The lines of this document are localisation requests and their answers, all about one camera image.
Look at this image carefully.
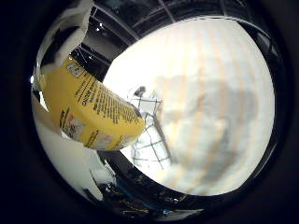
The yellow label spray bottle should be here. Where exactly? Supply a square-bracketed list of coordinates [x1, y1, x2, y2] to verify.
[38, 57, 148, 151]

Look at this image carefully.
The white checkered cloth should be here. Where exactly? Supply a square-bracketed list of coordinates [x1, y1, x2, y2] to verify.
[125, 86, 175, 172]

